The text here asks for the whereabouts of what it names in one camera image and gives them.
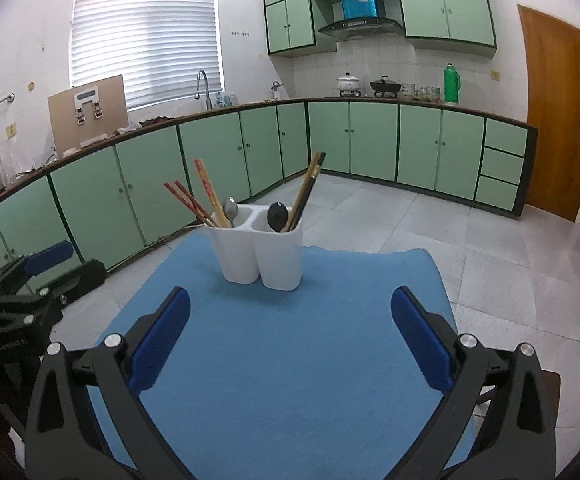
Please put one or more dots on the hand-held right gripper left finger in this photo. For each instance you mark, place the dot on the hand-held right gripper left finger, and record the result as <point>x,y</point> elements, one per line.
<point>162,335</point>

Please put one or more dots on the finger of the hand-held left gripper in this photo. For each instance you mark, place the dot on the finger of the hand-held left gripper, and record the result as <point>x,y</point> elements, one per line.
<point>50,255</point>
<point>87,275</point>

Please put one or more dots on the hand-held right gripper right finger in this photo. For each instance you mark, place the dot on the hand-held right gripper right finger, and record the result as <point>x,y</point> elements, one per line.
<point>420,340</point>

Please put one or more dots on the red patterned chopstick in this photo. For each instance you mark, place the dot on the red patterned chopstick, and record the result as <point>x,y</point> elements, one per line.
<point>194,201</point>
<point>185,203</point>

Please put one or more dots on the white utensil holder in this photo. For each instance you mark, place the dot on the white utensil holder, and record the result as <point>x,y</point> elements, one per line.
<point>280,260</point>

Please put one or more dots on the light chopstick with red print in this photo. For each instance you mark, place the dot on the light chopstick with red print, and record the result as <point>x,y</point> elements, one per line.
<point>207,185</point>
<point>220,201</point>

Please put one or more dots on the brown wooden chopstick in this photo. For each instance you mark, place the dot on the brown wooden chopstick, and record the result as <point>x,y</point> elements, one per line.
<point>297,205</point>

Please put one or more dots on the clear plastic container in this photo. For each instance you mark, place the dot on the clear plastic container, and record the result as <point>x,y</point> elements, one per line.
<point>15,157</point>

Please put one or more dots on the blue mat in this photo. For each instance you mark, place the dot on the blue mat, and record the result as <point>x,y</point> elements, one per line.
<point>290,360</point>

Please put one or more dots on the brown board with white clamp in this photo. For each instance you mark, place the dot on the brown board with white clamp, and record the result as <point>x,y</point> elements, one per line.
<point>70,125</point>

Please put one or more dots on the silver metal spoon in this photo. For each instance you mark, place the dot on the silver metal spoon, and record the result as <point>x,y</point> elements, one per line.
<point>230,206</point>

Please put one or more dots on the black spoon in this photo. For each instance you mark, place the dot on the black spoon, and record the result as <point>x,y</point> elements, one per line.
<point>277,215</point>

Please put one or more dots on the green base cabinet run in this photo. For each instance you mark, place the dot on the green base cabinet run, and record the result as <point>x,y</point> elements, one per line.
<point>370,140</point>

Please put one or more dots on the chrome sink faucet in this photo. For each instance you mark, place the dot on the chrome sink faucet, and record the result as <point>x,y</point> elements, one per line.
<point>202,85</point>

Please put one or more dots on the clear plastic bottles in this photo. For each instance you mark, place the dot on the clear plastic bottles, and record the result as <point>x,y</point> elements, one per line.
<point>226,100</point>

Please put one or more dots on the white window blind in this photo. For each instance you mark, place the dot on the white window blind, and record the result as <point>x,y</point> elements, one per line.
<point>145,40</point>

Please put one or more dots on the cluster of glass jars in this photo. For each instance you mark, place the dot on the cluster of glass jars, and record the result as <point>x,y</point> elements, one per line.
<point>420,93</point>

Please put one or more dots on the black wok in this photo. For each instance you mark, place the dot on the black wok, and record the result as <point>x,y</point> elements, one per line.
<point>385,87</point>

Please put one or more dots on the green thermos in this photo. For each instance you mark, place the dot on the green thermos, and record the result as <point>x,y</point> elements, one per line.
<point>451,85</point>

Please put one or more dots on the white cooking pot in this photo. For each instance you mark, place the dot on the white cooking pot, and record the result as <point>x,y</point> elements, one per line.
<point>349,84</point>

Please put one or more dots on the wooden door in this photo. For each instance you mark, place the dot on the wooden door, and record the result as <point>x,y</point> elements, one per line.
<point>555,110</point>

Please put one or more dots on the range hood with blue film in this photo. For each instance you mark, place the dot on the range hood with blue film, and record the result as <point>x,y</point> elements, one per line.
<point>359,5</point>

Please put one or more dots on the green wall cabinet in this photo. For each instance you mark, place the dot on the green wall cabinet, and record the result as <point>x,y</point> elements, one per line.
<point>290,20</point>
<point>445,7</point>

